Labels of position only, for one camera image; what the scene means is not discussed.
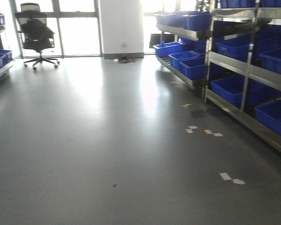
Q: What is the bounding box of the blue bin far rack bottom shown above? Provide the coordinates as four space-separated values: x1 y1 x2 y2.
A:
179 57 206 80

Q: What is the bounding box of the blue bin rack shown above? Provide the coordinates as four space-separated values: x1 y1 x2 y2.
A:
183 11 210 31
211 75 267 108
179 57 206 80

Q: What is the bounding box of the far steel flow rack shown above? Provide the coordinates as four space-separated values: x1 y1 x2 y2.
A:
152 10 209 89

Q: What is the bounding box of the steel flow rack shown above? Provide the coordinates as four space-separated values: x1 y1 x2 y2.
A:
152 10 209 89
204 0 281 153

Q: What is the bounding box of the blue bin near rack bottom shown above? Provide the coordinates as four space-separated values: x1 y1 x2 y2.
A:
211 75 267 108

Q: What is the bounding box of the blue bin far rack top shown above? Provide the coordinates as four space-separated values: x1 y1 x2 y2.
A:
183 11 210 31

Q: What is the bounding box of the near steel flow rack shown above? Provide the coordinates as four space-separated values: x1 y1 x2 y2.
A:
204 0 281 153

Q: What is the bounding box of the black office chair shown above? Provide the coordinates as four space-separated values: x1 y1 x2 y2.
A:
15 2 60 70

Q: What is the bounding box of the blue bin near rack corner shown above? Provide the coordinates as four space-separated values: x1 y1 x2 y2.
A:
255 100 281 136

